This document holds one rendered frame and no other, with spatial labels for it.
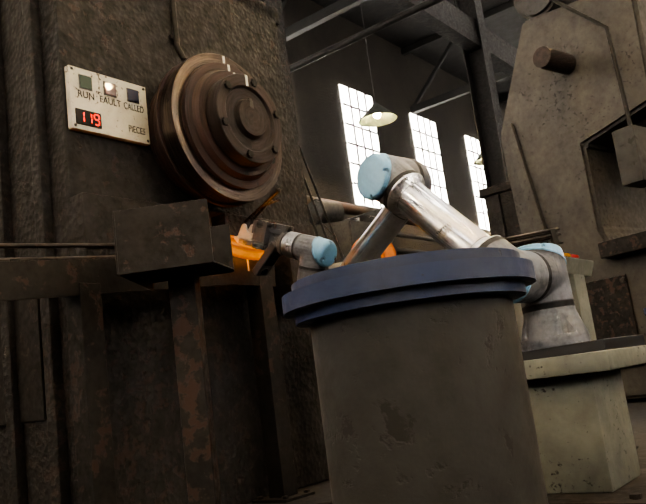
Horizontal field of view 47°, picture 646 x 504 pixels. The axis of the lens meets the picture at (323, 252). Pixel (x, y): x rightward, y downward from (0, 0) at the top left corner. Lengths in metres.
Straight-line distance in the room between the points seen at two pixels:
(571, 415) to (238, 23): 1.81
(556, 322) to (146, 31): 1.50
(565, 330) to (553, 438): 0.23
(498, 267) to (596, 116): 3.74
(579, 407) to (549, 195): 3.11
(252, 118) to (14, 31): 0.74
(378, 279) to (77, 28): 1.62
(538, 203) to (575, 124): 0.51
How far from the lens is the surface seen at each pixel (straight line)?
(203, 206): 1.58
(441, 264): 0.80
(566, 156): 4.62
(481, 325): 0.85
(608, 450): 1.66
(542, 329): 1.69
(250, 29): 2.84
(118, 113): 2.22
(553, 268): 1.70
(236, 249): 2.14
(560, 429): 1.67
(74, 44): 2.25
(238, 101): 2.26
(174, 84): 2.21
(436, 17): 10.67
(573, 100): 4.65
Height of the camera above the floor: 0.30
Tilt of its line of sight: 10 degrees up
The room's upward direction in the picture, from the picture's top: 8 degrees counter-clockwise
